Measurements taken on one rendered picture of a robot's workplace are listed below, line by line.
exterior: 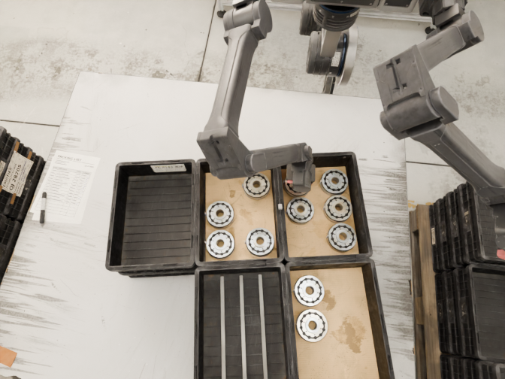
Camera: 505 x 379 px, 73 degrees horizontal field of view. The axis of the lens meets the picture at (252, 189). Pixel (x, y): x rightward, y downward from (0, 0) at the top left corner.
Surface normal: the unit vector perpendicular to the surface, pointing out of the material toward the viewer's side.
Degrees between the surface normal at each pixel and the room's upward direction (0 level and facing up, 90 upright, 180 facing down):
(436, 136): 87
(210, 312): 0
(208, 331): 0
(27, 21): 0
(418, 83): 55
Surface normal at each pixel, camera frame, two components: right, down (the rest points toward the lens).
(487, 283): 0.00, -0.36
